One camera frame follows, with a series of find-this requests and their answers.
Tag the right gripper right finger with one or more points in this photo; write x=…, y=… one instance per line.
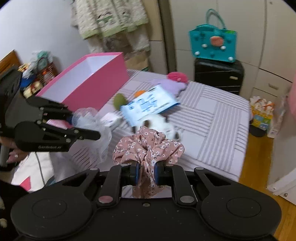
x=175, y=177

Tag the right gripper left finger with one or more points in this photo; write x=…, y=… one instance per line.
x=117, y=177

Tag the black suitcase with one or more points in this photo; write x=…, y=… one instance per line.
x=222, y=75

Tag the person left hand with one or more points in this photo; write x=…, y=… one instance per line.
x=16, y=155

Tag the beige wardrobe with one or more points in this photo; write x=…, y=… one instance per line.
x=265, y=40

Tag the small white tissue pack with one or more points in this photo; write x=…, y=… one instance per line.
x=111, y=120

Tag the brown paper bag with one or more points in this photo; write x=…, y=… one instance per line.
x=137, y=61

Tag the pink floral scrunchie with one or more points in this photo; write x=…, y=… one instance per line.
x=147, y=147

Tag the striped tablecloth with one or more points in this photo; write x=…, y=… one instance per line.
x=213, y=126

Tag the pink cardboard box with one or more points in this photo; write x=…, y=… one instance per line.
x=89, y=82

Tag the purple plush with pink hat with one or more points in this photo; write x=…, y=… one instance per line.
x=174, y=83

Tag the flower bouquet blue box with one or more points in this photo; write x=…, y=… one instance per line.
x=30, y=84

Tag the white mesh bath pouf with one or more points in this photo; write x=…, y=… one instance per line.
x=94, y=135

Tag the orange egg sponge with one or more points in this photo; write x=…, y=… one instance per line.
x=138, y=93

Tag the teal felt tote bag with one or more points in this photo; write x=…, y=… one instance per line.
x=213, y=43

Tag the white panda plush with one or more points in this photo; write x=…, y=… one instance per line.
x=159, y=123

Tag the colourful gift bag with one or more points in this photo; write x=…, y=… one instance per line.
x=262, y=114

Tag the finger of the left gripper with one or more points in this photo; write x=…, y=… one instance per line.
x=57, y=136
x=43, y=110

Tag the green egg sponge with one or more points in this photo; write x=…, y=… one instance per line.
x=119, y=101

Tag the blue wet wipes pack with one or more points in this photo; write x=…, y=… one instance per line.
x=154, y=101

